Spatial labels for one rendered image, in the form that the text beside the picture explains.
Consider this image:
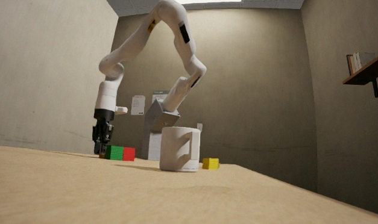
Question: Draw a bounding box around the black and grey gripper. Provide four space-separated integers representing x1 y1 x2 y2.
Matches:
92 108 115 154

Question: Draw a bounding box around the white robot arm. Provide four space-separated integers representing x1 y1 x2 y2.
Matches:
95 0 206 114

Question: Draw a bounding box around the green cube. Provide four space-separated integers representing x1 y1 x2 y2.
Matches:
104 145 124 161

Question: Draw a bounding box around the red cube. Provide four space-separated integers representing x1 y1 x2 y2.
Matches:
122 147 135 161

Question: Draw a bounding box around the white mug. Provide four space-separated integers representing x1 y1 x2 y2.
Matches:
159 126 201 172

